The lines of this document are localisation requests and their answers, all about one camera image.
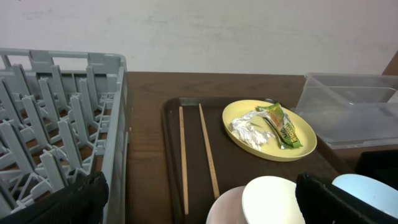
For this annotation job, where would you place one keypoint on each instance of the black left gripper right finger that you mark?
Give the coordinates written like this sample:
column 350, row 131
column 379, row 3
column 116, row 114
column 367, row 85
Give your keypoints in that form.
column 320, row 202

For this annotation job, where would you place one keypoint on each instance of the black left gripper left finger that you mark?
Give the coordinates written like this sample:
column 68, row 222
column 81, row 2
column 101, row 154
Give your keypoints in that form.
column 82, row 202

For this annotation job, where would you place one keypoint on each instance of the white plastic cup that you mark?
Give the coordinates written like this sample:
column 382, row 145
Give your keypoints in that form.
column 271, row 200

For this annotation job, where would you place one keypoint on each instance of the light blue bowl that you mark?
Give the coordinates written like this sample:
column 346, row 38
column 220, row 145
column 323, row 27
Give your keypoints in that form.
column 370, row 191

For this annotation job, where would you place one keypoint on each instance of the green snack wrapper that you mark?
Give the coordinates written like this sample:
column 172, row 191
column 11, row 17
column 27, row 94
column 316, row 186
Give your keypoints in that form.
column 281, row 124

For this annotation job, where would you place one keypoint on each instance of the wooden chopstick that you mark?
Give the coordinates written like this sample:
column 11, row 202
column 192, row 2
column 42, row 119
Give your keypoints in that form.
column 214, row 182
column 183, row 161

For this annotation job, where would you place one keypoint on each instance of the aluminium foil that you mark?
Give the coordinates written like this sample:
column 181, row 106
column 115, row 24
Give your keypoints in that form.
column 243, row 129

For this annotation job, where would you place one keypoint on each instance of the black waste tray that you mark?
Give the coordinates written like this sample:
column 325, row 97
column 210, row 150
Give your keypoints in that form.
column 379, row 165

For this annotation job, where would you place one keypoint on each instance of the clear plastic waste bin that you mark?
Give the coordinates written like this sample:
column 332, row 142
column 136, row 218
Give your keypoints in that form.
column 350, row 110

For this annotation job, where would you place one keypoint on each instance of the yellow round plate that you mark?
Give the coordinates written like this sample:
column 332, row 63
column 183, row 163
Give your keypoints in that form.
column 268, row 130

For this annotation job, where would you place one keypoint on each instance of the grey plastic dish rack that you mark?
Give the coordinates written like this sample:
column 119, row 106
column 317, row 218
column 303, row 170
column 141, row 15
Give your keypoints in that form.
column 64, row 116

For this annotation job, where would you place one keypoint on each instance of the pink round bowl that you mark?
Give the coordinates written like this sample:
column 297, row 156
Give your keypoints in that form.
column 228, row 209

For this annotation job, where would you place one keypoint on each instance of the dark brown serving tray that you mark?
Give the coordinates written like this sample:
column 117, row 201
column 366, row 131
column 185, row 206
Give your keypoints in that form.
column 233, row 165

